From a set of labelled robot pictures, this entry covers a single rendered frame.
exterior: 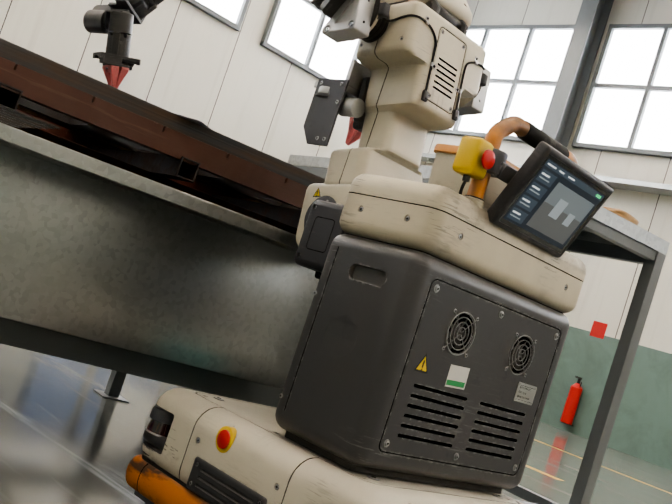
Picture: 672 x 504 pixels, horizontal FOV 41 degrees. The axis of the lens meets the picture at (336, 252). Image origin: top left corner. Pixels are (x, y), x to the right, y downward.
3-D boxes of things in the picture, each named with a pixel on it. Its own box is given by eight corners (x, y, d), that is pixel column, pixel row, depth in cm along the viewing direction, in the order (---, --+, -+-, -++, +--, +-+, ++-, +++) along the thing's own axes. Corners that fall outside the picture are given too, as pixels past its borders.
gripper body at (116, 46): (91, 60, 220) (95, 29, 220) (131, 68, 226) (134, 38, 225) (100, 59, 215) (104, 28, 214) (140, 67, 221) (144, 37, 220)
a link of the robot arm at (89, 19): (134, -18, 219) (151, 8, 226) (98, -19, 224) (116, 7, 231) (111, 17, 214) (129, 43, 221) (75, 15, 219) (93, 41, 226)
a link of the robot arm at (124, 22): (124, 7, 216) (139, 12, 221) (102, 6, 219) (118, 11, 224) (120, 36, 216) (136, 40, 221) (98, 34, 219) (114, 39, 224)
